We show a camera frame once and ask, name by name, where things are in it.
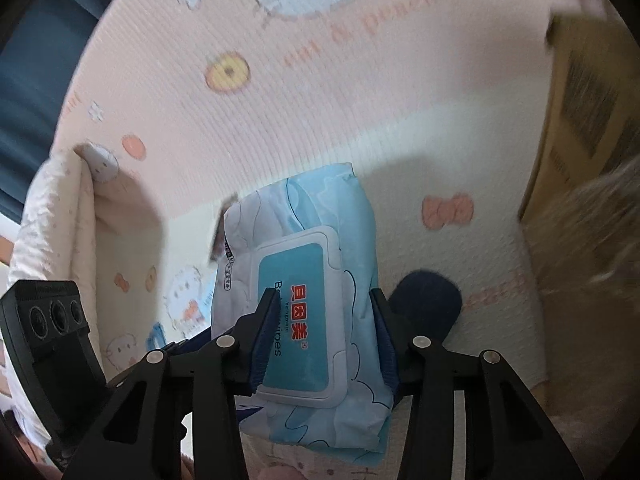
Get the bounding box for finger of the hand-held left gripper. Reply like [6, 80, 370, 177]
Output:
[160, 327, 216, 359]

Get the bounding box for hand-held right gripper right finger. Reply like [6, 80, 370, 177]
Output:
[371, 289, 584, 480]

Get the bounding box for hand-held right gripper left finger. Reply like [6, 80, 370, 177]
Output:
[62, 289, 282, 480]

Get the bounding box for light blue wet wipes pack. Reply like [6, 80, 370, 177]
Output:
[208, 161, 397, 464]

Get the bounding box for brown cardboard box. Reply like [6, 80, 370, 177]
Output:
[516, 12, 640, 242]

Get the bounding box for clear blue-edged plastic folder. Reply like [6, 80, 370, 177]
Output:
[146, 321, 169, 354]

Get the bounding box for white quilt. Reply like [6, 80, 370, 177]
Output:
[0, 145, 103, 443]

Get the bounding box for pink cat print blanket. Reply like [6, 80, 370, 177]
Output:
[10, 0, 640, 480]

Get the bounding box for dark blue curtain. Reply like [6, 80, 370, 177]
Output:
[0, 0, 147, 232]

